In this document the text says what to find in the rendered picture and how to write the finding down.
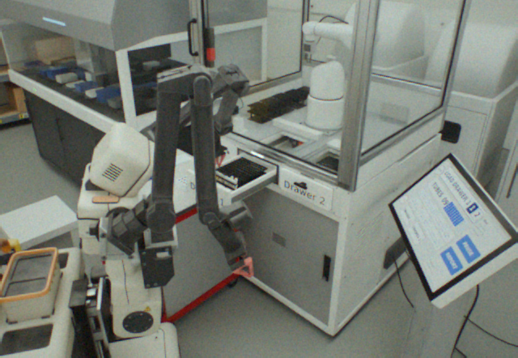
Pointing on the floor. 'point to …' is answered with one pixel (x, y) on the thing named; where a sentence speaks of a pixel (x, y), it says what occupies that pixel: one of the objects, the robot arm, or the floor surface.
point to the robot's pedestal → (40, 224)
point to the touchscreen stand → (434, 326)
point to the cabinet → (323, 252)
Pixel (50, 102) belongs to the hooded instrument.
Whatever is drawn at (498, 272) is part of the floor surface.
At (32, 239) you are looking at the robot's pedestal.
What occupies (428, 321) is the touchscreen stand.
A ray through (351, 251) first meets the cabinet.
